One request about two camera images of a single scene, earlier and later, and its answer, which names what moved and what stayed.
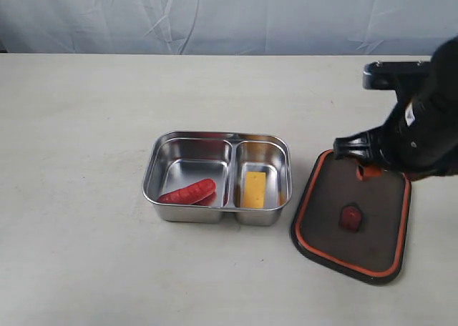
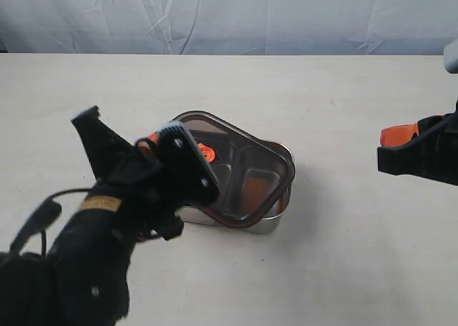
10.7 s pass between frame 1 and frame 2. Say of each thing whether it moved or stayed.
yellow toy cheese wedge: stayed
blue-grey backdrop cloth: stayed
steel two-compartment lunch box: stayed
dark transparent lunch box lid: moved
